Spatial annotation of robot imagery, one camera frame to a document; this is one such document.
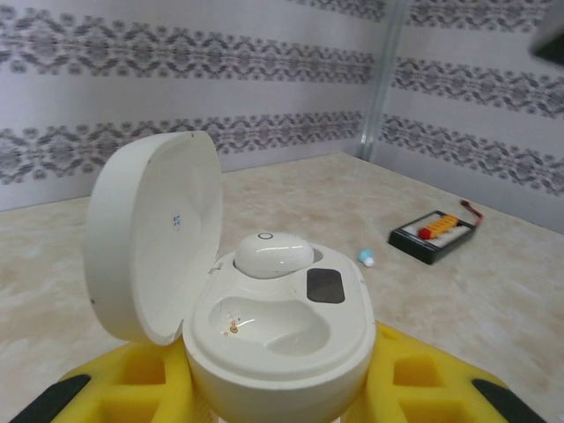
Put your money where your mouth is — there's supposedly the thin cable with red plug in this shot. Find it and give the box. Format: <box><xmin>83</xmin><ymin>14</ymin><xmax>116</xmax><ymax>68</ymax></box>
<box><xmin>457</xmin><ymin>200</ymin><xmax>486</xmax><ymax>226</ymax></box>

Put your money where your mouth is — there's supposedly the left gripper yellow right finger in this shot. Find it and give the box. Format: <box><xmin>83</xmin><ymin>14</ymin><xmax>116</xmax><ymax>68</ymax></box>
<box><xmin>341</xmin><ymin>319</ymin><xmax>547</xmax><ymax>423</ymax></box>

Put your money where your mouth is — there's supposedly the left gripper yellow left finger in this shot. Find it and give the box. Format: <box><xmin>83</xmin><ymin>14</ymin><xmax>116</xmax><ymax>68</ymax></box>
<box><xmin>8</xmin><ymin>338</ymin><xmax>217</xmax><ymax>423</ymax></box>

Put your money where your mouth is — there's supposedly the white wireless earbud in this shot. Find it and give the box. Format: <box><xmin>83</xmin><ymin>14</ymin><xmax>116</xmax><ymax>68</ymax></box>
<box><xmin>233</xmin><ymin>230</ymin><xmax>315</xmax><ymax>281</ymax></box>

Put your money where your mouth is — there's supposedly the black battery charger board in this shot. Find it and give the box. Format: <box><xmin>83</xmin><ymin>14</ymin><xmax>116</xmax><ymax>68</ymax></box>
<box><xmin>387</xmin><ymin>210</ymin><xmax>484</xmax><ymax>265</ymax></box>

